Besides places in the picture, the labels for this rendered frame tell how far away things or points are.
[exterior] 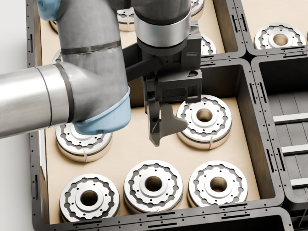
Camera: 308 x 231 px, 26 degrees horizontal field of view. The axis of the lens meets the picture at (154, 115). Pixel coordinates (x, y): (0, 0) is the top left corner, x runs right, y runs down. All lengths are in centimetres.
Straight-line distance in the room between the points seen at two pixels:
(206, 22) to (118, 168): 39
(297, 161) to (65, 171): 42
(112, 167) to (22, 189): 23
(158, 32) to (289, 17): 63
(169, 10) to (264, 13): 63
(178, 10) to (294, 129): 51
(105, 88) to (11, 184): 60
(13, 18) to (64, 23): 82
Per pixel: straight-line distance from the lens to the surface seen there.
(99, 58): 80
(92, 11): 79
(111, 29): 81
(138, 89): 123
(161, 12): 83
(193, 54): 92
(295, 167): 123
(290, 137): 126
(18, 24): 161
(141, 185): 115
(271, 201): 108
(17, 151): 140
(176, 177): 116
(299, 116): 128
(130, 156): 122
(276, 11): 145
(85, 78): 80
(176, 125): 100
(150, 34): 86
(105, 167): 121
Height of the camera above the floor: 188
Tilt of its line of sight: 56 degrees down
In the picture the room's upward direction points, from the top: straight up
